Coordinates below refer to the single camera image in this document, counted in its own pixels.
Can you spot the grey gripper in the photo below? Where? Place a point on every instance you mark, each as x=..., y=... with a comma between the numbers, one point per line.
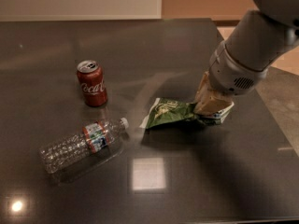
x=234, y=74

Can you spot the green jalapeno chip bag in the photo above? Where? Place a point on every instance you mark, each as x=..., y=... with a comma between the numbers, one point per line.
x=165, y=111

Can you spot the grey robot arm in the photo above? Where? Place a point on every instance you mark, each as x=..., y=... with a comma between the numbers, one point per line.
x=241, y=61

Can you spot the clear plastic water bottle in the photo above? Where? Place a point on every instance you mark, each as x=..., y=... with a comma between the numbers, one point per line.
x=75, y=147

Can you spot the red Coca-Cola can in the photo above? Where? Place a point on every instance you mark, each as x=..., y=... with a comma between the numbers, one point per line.
x=91, y=81

